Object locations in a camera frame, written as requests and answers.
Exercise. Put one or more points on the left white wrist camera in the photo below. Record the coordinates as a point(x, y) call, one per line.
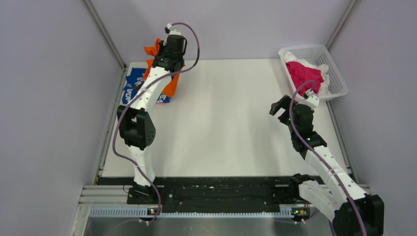
point(171, 30)

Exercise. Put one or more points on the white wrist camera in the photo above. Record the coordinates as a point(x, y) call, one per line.
point(312, 100)
point(171, 30)

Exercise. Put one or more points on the orange t-shirt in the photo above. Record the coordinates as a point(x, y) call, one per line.
point(171, 88)

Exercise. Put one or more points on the left aluminium frame post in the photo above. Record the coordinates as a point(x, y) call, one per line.
point(104, 33)

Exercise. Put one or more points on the pink t-shirt in basket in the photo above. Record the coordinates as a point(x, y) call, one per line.
point(301, 74)

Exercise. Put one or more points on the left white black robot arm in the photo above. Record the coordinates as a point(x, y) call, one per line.
point(135, 126)

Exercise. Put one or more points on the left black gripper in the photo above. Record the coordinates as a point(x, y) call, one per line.
point(161, 47)

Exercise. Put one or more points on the right aluminium frame post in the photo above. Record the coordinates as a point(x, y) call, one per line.
point(344, 18)

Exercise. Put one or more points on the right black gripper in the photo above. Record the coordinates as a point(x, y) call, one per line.
point(284, 103)

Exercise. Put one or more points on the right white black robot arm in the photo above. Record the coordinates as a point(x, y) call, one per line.
point(350, 210)

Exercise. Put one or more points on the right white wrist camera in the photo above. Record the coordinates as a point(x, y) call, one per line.
point(312, 100)

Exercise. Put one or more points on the white slotted cable duct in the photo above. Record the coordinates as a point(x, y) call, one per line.
point(147, 213)

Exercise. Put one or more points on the aluminium frame post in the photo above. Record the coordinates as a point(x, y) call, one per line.
point(344, 18)
point(104, 33)

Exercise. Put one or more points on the blue folded printed t-shirt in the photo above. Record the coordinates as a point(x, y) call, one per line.
point(137, 78)

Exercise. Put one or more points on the white cloth in basket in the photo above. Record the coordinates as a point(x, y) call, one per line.
point(288, 56)

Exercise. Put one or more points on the white plastic mesh basket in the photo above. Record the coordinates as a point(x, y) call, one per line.
point(318, 54)

